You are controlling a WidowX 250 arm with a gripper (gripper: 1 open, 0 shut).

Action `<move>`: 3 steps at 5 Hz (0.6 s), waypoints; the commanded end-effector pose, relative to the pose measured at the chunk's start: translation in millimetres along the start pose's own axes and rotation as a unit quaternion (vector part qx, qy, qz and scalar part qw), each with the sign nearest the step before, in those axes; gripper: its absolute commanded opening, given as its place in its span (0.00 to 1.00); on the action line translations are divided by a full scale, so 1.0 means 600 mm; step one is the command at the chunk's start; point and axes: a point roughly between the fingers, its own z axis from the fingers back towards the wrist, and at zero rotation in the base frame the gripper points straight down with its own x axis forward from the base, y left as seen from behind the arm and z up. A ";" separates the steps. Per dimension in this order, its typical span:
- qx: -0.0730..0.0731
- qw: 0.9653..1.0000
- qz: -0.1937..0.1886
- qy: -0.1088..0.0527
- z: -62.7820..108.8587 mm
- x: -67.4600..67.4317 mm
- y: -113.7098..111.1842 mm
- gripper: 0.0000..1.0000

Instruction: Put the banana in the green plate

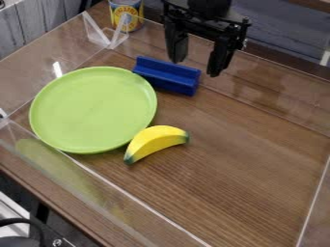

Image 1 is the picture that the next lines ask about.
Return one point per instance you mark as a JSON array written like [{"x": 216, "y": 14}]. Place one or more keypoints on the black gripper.
[{"x": 206, "y": 18}]

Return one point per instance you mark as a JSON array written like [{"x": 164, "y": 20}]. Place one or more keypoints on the yellow toy banana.
[{"x": 154, "y": 139}]

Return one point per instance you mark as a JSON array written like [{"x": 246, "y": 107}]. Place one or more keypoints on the green round plate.
[{"x": 92, "y": 109}]

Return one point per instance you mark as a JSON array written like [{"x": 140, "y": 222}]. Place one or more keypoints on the blue plastic block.
[{"x": 168, "y": 76}]

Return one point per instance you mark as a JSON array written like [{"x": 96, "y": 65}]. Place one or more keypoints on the yellow labelled tin can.
[{"x": 127, "y": 11}]

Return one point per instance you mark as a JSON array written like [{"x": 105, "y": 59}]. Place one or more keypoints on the clear acrylic corner bracket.
[{"x": 107, "y": 37}]

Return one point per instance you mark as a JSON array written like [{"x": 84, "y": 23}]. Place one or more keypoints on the clear acrylic enclosure wall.
[{"x": 234, "y": 189}]

